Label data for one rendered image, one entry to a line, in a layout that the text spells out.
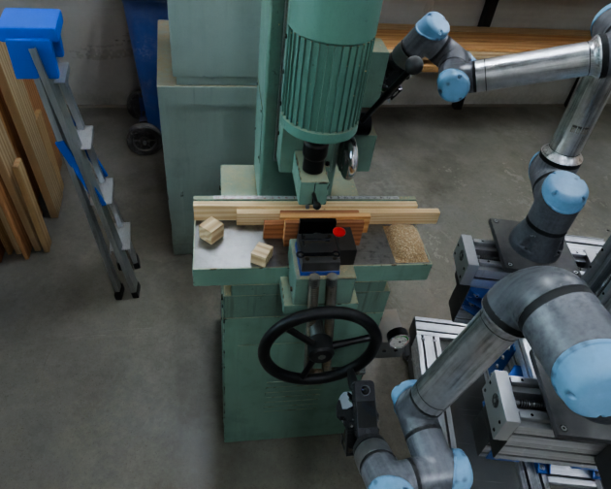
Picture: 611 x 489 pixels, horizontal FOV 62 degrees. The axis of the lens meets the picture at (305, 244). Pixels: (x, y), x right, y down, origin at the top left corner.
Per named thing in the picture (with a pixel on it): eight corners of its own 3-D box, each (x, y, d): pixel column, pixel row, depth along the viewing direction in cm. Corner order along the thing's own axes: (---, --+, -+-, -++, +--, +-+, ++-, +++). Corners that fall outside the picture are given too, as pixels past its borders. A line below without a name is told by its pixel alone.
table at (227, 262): (190, 317, 117) (189, 300, 113) (194, 229, 139) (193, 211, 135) (439, 308, 127) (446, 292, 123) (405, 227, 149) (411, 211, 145)
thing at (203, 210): (194, 220, 132) (193, 206, 129) (194, 215, 134) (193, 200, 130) (413, 219, 142) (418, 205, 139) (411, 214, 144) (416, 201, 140)
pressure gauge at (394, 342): (384, 353, 144) (391, 336, 138) (381, 342, 146) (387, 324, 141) (405, 352, 145) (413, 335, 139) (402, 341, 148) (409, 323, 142)
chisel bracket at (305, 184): (297, 210, 127) (301, 182, 121) (291, 176, 137) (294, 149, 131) (326, 210, 128) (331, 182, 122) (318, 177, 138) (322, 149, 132)
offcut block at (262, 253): (273, 255, 126) (273, 246, 124) (265, 268, 123) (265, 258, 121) (258, 250, 127) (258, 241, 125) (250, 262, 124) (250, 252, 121)
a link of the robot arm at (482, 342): (514, 227, 79) (374, 397, 108) (552, 279, 71) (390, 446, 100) (568, 238, 83) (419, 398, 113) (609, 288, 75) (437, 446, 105)
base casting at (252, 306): (221, 318, 134) (221, 296, 128) (219, 185, 175) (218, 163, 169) (385, 312, 142) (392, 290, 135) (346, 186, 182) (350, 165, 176)
